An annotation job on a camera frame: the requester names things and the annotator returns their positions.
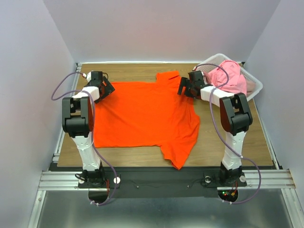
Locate orange t shirt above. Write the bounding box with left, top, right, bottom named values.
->
left=94, top=71, right=200, bottom=170

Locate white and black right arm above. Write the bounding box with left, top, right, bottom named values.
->
left=178, top=71, right=253, bottom=185

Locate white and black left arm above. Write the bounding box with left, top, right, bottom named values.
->
left=62, top=71, right=115, bottom=188

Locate white perforated plastic basket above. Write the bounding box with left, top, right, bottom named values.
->
left=193, top=53, right=263, bottom=100

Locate dusty pink t shirt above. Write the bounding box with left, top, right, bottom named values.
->
left=245, top=78, right=256, bottom=97

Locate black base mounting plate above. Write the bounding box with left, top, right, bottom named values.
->
left=75, top=167, right=247, bottom=203

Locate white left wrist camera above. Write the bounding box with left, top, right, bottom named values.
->
left=82, top=72, right=92, bottom=82

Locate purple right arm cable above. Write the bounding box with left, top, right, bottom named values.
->
left=193, top=63, right=262, bottom=205

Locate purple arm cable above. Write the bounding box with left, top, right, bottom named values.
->
left=193, top=63, right=262, bottom=205
left=51, top=72, right=119, bottom=207

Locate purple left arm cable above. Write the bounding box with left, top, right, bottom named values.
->
left=51, top=72, right=119, bottom=207

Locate aluminium frame rail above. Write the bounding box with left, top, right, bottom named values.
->
left=27, top=62, right=83, bottom=228

